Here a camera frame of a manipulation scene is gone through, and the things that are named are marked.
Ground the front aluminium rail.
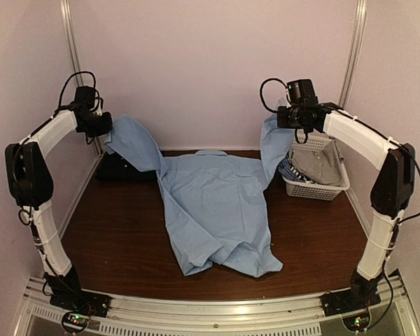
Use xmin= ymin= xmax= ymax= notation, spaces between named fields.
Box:
xmin=15 ymin=274 xmax=420 ymax=336

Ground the grey shirt in basket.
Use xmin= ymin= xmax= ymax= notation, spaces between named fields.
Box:
xmin=288 ymin=141 xmax=344 ymax=187

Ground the folded black shirt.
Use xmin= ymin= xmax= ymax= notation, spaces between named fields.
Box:
xmin=96 ymin=153 xmax=157 ymax=182

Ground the right round controller board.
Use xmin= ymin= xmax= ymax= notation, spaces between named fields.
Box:
xmin=342 ymin=311 xmax=371 ymax=333

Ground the blue checkered shirt in basket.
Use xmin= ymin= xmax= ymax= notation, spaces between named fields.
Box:
xmin=277 ymin=158 xmax=315 ymax=184

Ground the left aluminium frame post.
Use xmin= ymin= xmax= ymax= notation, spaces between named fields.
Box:
xmin=59 ymin=0 xmax=102 ymax=155

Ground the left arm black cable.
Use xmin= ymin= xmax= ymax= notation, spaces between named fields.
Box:
xmin=17 ymin=71 xmax=104 ymax=295

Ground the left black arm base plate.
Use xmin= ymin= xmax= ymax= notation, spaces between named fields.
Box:
xmin=50 ymin=288 xmax=111 ymax=317

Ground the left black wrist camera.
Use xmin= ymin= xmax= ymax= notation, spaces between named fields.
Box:
xmin=73 ymin=85 xmax=96 ymax=110

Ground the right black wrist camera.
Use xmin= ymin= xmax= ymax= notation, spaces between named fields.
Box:
xmin=286 ymin=78 xmax=319 ymax=106

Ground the light blue long sleeve shirt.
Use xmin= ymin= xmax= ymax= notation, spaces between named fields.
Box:
xmin=104 ymin=115 xmax=293 ymax=278

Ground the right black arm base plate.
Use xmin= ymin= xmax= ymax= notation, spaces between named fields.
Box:
xmin=320 ymin=288 xmax=381 ymax=316

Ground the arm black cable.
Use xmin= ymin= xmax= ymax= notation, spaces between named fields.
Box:
xmin=17 ymin=71 xmax=104 ymax=295
xmin=259 ymin=77 xmax=420 ymax=281

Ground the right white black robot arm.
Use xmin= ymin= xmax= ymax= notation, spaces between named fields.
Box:
xmin=277 ymin=103 xmax=416 ymax=309

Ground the aluminium frame post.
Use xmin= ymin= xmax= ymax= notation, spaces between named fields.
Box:
xmin=59 ymin=0 xmax=102 ymax=155
xmin=338 ymin=0 xmax=367 ymax=108

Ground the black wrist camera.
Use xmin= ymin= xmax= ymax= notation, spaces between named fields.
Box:
xmin=286 ymin=78 xmax=319 ymax=106
xmin=73 ymin=85 xmax=96 ymax=110

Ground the right aluminium frame post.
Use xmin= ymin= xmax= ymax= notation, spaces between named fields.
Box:
xmin=338 ymin=0 xmax=367 ymax=108

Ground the white plastic laundry basket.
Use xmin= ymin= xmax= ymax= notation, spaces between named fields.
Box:
xmin=277 ymin=135 xmax=350 ymax=201

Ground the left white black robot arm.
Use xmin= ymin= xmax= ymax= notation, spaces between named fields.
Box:
xmin=4 ymin=104 xmax=113 ymax=311

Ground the left round controller board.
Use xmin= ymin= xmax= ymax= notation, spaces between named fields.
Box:
xmin=61 ymin=311 xmax=90 ymax=334

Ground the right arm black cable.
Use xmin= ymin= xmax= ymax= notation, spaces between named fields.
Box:
xmin=259 ymin=77 xmax=420 ymax=281

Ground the round controller board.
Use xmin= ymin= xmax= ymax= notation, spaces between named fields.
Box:
xmin=61 ymin=311 xmax=90 ymax=334
xmin=342 ymin=311 xmax=371 ymax=333

